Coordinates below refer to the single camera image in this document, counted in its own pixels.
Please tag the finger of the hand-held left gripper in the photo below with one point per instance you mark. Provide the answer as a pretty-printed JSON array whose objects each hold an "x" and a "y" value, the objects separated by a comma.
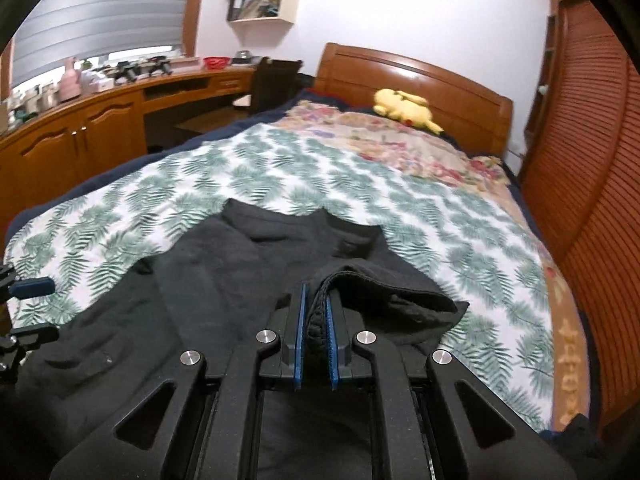
[
  {"x": 32, "y": 287},
  {"x": 40, "y": 334}
]

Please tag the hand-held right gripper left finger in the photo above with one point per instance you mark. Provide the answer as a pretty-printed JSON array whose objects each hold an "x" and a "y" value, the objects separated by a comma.
[{"x": 299, "y": 340}]

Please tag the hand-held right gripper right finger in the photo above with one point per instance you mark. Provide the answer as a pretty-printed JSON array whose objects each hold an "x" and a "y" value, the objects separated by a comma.
[{"x": 332, "y": 345}]

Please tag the dark grey jacket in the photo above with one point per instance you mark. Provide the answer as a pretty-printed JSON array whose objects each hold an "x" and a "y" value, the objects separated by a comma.
[{"x": 175, "y": 285}]

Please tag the leaf print blanket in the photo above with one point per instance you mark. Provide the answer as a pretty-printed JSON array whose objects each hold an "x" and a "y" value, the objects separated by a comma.
[{"x": 425, "y": 240}]

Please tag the wooden desk with cabinets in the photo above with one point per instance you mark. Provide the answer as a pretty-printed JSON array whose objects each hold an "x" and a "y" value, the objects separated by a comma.
[{"x": 100, "y": 120}]

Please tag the pink kettle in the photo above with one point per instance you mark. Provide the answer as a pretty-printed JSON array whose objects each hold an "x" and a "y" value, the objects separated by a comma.
[{"x": 70, "y": 82}]

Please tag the white tissue box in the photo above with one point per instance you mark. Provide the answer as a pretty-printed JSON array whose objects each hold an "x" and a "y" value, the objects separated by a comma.
[{"x": 97, "y": 82}]

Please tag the floral quilt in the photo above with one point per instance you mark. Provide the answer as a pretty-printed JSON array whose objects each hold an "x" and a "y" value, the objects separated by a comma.
[{"x": 375, "y": 130}]

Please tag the black device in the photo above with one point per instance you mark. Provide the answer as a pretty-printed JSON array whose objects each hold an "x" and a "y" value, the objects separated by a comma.
[
  {"x": 127, "y": 72},
  {"x": 160, "y": 66}
]

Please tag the yellow plush toy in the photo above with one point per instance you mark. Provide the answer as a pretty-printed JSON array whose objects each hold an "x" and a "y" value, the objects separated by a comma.
[{"x": 400, "y": 105}]

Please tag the dark chair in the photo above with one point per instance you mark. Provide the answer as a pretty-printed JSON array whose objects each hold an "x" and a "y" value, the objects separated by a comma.
[{"x": 275, "y": 85}]

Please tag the dark cloth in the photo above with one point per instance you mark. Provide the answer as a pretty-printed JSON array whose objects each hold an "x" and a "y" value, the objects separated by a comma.
[{"x": 582, "y": 435}]

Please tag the wooden headboard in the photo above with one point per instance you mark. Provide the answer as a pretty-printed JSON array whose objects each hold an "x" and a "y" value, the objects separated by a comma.
[{"x": 425, "y": 80}]

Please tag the grey window blind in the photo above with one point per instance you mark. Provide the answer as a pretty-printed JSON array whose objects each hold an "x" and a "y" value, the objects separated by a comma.
[{"x": 100, "y": 10}]

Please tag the grey metal bowl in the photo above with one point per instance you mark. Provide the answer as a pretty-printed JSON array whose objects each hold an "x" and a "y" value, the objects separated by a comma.
[{"x": 242, "y": 57}]

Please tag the red bowl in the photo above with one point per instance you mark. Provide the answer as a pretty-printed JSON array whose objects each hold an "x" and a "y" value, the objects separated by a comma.
[{"x": 216, "y": 63}]

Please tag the wooden louvered wardrobe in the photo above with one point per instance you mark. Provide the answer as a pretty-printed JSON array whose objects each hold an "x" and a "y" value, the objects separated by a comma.
[{"x": 590, "y": 160}]

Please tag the black folders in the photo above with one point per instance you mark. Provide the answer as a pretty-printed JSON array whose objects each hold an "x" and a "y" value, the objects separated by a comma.
[{"x": 237, "y": 4}]

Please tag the wooden window frame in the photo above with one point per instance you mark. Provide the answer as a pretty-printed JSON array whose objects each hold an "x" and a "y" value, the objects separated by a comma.
[{"x": 192, "y": 10}]

